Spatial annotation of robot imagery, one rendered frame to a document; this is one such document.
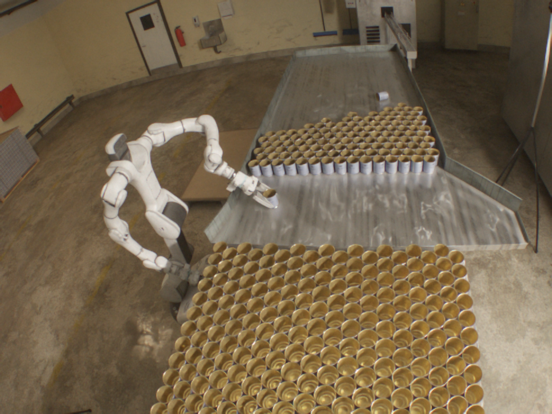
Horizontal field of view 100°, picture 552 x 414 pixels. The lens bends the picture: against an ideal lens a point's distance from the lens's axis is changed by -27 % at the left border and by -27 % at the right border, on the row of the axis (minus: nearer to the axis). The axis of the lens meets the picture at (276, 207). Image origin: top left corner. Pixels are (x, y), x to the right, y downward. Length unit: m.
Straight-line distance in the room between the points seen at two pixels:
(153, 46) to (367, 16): 5.51
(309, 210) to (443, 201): 0.68
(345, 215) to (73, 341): 2.80
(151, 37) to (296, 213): 7.75
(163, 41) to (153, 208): 7.24
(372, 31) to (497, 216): 4.82
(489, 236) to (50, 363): 3.64
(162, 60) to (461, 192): 8.15
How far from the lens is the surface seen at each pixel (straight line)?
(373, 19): 6.00
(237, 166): 3.71
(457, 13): 7.41
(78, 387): 3.14
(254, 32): 7.80
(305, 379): 1.11
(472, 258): 2.86
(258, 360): 1.13
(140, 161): 1.73
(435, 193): 1.69
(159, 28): 8.67
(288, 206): 1.63
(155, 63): 9.08
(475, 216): 1.63
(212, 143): 1.64
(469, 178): 1.77
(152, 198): 1.74
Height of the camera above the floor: 2.20
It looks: 43 degrees down
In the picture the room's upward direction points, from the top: 16 degrees counter-clockwise
